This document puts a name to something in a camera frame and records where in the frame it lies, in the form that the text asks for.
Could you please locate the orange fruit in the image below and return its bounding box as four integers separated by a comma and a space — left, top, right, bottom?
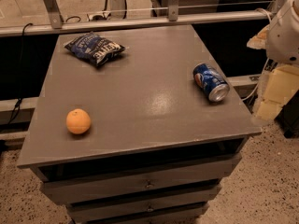
66, 108, 92, 134

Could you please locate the grey drawer cabinet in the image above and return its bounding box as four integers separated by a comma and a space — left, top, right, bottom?
18, 25, 260, 224

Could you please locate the metal railing bar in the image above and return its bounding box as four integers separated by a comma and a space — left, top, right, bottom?
0, 8, 274, 37

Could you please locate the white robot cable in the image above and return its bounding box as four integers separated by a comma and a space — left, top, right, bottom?
241, 7, 275, 102

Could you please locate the dark blue chip bag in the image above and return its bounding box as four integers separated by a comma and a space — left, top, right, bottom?
64, 33, 125, 67

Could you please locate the white power strip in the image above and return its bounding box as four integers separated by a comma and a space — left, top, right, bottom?
87, 12, 110, 21

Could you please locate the black hanging cable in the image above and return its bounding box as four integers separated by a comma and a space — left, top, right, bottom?
7, 22, 34, 126

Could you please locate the blue pepsi can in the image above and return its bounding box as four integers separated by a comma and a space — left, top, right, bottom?
192, 63, 230, 103

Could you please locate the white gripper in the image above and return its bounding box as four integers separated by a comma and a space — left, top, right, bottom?
247, 0, 299, 120

